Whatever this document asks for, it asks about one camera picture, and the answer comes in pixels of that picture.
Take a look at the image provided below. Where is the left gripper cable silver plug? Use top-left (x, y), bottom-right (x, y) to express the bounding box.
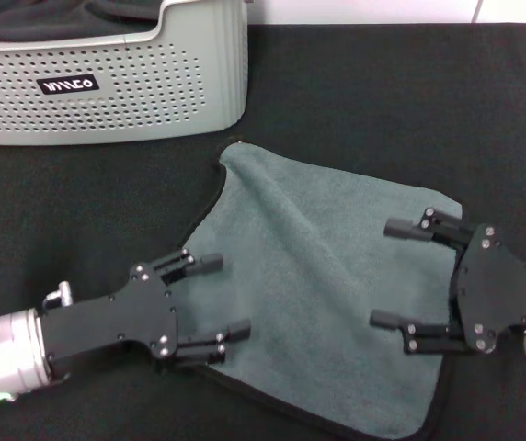
top-left (43, 281), bottom-right (76, 310)

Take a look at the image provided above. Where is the dark folded cloth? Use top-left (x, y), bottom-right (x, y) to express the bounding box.
top-left (0, 0), bottom-right (163, 43)

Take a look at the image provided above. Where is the grey towel with black trim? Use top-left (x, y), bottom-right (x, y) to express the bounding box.
top-left (182, 141), bottom-right (464, 441)

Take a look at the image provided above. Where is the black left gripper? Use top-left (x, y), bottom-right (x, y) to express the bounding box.
top-left (37, 249), bottom-right (251, 374)

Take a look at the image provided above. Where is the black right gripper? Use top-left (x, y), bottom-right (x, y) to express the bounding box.
top-left (371, 207), bottom-right (526, 355)

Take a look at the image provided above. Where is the grey perforated storage box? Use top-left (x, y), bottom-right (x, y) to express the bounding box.
top-left (0, 0), bottom-right (250, 147)

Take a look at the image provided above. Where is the black tablecloth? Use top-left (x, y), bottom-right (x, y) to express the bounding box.
top-left (0, 22), bottom-right (526, 441)

